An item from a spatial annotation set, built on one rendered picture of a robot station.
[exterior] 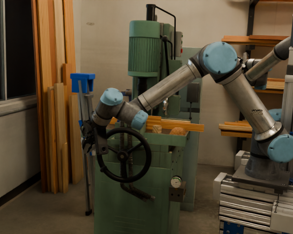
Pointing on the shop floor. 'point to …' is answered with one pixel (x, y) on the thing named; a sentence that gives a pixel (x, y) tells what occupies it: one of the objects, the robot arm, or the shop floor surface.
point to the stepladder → (83, 105)
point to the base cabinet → (136, 204)
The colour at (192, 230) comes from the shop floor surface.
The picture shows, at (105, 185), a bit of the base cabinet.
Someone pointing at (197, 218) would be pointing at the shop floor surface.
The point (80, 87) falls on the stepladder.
